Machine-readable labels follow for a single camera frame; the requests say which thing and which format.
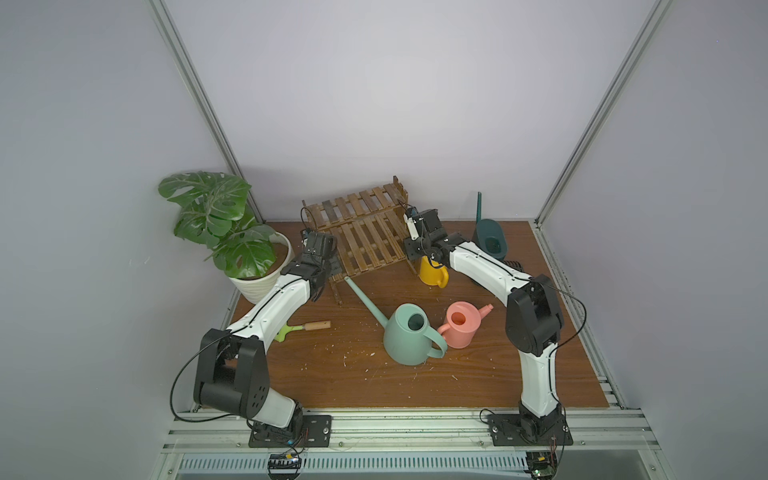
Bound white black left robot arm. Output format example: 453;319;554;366
193;229;341;429

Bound corner metal profile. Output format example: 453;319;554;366
148;0;265;224
533;0;674;229

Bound light green watering can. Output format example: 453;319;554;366
344;277;448;366

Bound brown wooden slatted shelf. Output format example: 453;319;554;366
302;176;416;305

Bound green monstera plant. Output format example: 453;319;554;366
158;171;278;279

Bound dark green watering can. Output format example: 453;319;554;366
472;192;508;260

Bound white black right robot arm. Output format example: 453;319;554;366
403;205;564;419

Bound left corner metal profile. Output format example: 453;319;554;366
148;0;265;224

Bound white ribbed plant pot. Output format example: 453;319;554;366
230;232;294;304

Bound green rake wooden handle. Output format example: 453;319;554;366
275;321;332;343

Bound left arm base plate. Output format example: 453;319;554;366
246;413;333;449

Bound right corner metal profile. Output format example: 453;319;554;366
533;0;674;229

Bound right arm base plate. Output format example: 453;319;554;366
485;410;574;447

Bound yellow watering can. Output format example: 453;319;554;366
418;256;450;288

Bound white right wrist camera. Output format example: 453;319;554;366
403;214;420;241

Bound pink watering can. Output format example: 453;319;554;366
437;301;494;349

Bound aluminium front rail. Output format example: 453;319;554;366
150;407;676;479

